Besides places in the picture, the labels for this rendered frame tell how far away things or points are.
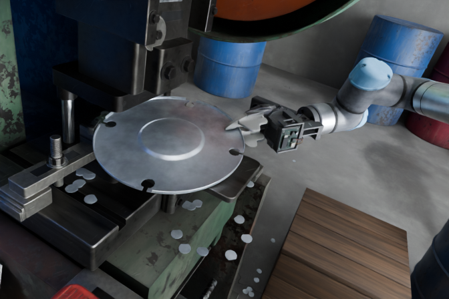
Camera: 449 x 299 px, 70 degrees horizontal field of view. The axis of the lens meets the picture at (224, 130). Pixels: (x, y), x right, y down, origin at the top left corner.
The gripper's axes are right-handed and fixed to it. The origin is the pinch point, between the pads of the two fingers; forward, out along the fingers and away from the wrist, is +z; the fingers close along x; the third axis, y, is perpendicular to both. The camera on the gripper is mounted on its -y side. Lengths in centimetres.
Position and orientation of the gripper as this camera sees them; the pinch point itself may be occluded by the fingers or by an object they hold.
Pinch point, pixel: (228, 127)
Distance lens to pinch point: 68.8
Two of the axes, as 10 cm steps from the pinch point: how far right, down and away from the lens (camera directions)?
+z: -9.0, 1.4, -4.1
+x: -1.1, 8.4, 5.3
